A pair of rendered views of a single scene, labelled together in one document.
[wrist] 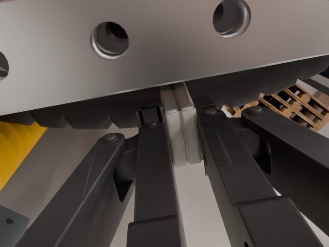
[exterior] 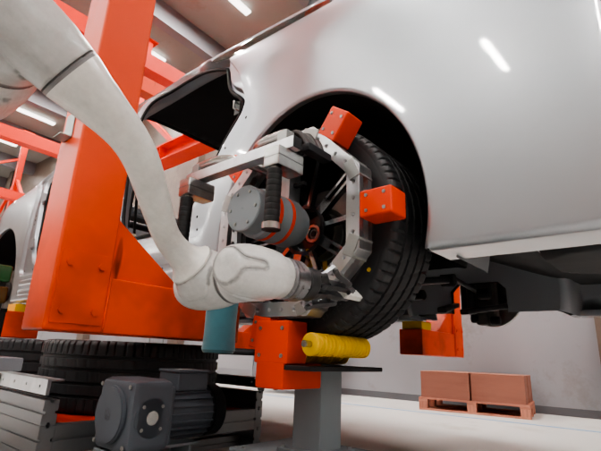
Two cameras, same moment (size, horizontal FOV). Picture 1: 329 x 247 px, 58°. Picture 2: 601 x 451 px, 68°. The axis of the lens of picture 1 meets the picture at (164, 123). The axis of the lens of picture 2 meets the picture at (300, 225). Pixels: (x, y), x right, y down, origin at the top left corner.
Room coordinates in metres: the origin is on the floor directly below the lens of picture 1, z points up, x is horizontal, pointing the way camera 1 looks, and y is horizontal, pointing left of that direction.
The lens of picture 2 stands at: (-0.55, -0.87, 0.48)
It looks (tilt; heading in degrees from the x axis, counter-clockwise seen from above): 17 degrees up; 57
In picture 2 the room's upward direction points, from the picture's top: 2 degrees clockwise
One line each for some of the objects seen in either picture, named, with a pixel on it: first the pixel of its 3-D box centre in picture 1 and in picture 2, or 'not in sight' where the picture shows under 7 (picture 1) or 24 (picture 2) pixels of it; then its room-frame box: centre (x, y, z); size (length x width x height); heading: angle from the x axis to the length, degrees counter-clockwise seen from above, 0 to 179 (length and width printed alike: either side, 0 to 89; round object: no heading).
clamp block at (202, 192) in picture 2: not in sight; (197, 190); (-0.16, 0.30, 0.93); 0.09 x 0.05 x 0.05; 16
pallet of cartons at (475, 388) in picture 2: not in sight; (476, 391); (3.80, 2.29, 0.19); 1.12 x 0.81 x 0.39; 111
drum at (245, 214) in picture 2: not in sight; (269, 217); (0.02, 0.18, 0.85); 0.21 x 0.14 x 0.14; 16
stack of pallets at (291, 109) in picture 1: (273, 106); not in sight; (4.91, -1.23, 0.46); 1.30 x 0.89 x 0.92; 110
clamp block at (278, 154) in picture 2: not in sight; (283, 161); (-0.06, -0.02, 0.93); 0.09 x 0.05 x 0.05; 16
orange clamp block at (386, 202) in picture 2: not in sight; (382, 205); (0.18, -0.10, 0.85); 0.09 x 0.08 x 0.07; 106
